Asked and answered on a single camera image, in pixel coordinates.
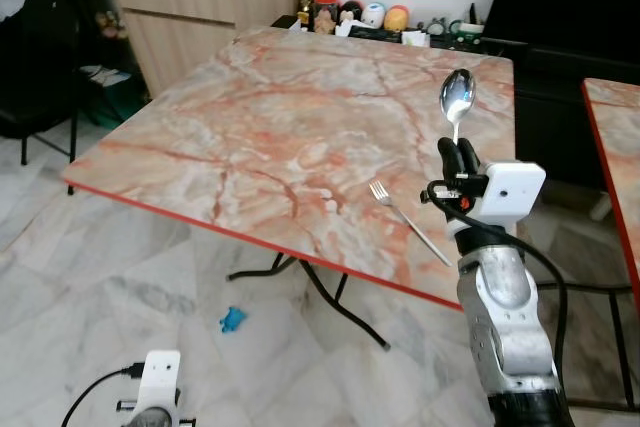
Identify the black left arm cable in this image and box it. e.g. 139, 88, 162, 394
61, 365, 147, 427

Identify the white round toy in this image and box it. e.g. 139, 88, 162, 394
361, 3, 387, 30

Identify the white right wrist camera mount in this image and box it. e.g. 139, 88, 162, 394
470, 161, 547, 224

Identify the light wooden cabinet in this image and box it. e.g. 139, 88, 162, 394
100, 0, 302, 98

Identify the red lid jar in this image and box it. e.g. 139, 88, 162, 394
313, 0, 340, 34

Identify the black chair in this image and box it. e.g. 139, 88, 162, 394
0, 0, 83, 166

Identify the small blue floor object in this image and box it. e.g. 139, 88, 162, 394
219, 307, 247, 335

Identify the silver metal spoon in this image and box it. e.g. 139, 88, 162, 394
440, 69, 477, 145

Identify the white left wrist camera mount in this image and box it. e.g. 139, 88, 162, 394
139, 350, 184, 414

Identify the yellow round toy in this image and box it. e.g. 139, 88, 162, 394
385, 5, 411, 34

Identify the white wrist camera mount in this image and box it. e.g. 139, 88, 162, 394
139, 350, 184, 414
470, 161, 547, 224

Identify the black round toy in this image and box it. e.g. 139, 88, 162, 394
338, 0, 363, 27

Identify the silver metal fork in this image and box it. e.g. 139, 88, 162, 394
368, 180, 453, 268

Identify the stack of papers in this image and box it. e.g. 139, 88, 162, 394
80, 64, 134, 89

